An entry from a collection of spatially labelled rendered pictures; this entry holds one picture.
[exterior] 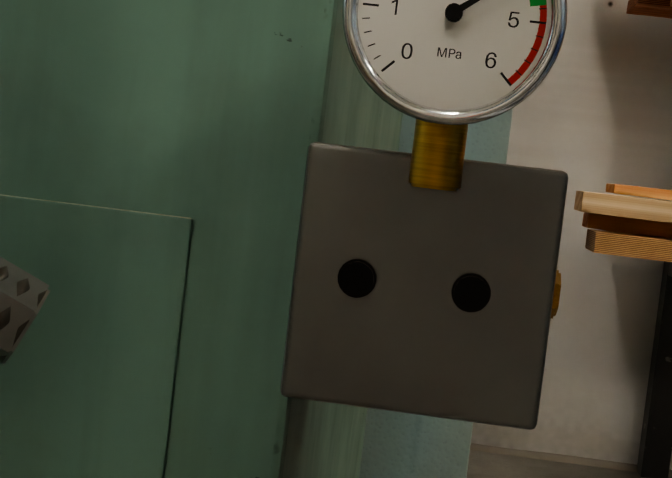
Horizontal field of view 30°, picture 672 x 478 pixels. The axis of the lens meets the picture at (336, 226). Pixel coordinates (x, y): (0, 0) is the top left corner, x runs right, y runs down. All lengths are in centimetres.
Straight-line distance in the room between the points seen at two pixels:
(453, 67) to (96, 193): 14
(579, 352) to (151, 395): 248
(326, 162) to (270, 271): 6
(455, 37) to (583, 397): 257
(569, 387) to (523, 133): 58
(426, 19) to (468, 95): 2
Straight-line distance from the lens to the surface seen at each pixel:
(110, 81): 44
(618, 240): 237
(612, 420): 292
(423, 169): 38
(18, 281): 35
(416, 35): 36
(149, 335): 43
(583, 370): 290
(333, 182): 39
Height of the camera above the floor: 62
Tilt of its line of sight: 3 degrees down
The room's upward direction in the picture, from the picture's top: 7 degrees clockwise
